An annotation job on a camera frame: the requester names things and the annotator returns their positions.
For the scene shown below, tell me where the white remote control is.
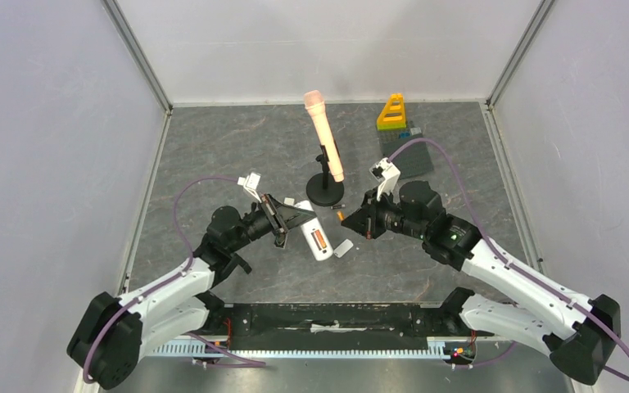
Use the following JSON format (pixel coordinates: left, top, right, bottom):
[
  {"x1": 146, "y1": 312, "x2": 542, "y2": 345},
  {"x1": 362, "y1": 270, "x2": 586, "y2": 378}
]
[{"x1": 295, "y1": 200, "x2": 333, "y2": 261}]

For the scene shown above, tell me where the black microphone stand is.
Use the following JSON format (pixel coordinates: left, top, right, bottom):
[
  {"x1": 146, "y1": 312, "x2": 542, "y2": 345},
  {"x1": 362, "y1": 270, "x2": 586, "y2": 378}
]
[{"x1": 305, "y1": 145, "x2": 345, "y2": 207}]

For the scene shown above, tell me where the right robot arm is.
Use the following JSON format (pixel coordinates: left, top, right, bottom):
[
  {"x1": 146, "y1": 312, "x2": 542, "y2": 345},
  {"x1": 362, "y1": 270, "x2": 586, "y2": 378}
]
[{"x1": 342, "y1": 181, "x2": 621, "y2": 386}]

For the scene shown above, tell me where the yellow lego frame piece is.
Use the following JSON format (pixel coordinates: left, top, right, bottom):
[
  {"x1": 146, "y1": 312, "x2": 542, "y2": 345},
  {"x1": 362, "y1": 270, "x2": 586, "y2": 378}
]
[{"x1": 376, "y1": 93, "x2": 407, "y2": 124}]

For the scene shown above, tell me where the white boxed remote with display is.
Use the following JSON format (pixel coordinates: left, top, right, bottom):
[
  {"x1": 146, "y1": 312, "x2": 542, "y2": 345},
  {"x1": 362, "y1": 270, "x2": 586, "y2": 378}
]
[{"x1": 274, "y1": 197, "x2": 296, "y2": 250}]

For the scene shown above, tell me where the pink microphone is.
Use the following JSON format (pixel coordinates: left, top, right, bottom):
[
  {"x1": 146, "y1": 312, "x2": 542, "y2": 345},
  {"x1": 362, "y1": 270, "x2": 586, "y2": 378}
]
[{"x1": 303, "y1": 90, "x2": 344, "y2": 183}]

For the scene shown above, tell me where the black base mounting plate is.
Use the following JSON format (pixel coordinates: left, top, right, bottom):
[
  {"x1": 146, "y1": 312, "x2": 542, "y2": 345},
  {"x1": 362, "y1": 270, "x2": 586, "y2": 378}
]
[{"x1": 198, "y1": 303, "x2": 471, "y2": 351}]

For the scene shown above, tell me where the lime green lego brick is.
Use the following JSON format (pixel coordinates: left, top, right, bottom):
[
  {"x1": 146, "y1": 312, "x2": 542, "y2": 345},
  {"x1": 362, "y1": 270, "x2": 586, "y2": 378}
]
[{"x1": 376, "y1": 121, "x2": 407, "y2": 131}]

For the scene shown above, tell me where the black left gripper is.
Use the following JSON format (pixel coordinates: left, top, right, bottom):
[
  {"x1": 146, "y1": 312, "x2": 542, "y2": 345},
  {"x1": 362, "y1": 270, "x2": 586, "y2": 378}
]
[{"x1": 228, "y1": 192, "x2": 315, "y2": 253}]

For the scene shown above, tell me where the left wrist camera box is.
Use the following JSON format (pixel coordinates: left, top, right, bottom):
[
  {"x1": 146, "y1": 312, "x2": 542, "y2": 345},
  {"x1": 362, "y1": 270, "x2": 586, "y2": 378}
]
[{"x1": 238, "y1": 172, "x2": 261, "y2": 203}]

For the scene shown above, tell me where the white battery cover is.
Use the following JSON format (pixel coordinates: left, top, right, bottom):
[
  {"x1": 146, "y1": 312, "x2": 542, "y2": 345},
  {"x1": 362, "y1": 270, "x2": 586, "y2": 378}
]
[{"x1": 333, "y1": 239, "x2": 354, "y2": 259}]

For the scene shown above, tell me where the white cable duct strip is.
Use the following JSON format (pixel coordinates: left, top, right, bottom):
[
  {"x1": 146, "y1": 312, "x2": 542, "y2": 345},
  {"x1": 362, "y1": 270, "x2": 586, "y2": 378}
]
[{"x1": 147, "y1": 339, "x2": 451, "y2": 360}]

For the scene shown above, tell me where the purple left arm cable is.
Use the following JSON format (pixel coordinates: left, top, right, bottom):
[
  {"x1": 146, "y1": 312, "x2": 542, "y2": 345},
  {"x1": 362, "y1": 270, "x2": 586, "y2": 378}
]
[{"x1": 82, "y1": 176, "x2": 268, "y2": 385}]

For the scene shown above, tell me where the grey lego baseplate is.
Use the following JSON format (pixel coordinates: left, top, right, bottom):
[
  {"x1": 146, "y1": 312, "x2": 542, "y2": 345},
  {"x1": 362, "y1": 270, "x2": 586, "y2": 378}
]
[{"x1": 378, "y1": 121, "x2": 434, "y2": 179}]

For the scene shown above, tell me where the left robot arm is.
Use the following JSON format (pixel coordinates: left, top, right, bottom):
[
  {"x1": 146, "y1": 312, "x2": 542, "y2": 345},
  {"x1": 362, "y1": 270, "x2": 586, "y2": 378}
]
[{"x1": 66, "y1": 194, "x2": 317, "y2": 390}]

